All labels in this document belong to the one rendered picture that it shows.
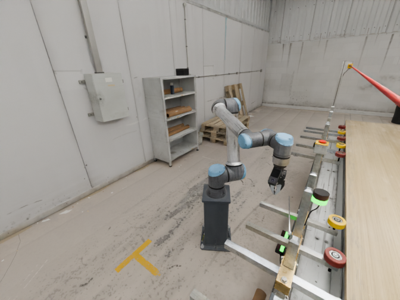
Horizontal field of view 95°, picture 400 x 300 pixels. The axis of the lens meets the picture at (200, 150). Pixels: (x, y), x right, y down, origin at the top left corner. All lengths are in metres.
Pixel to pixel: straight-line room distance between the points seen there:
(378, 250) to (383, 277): 0.14
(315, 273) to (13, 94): 2.96
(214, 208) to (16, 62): 2.43
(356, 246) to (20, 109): 2.97
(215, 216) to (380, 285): 1.15
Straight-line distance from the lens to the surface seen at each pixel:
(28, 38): 2.80
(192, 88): 3.78
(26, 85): 2.74
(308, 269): 1.38
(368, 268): 1.14
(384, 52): 8.49
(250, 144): 1.08
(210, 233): 1.99
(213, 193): 1.69
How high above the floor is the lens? 1.68
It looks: 24 degrees down
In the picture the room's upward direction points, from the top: 2 degrees counter-clockwise
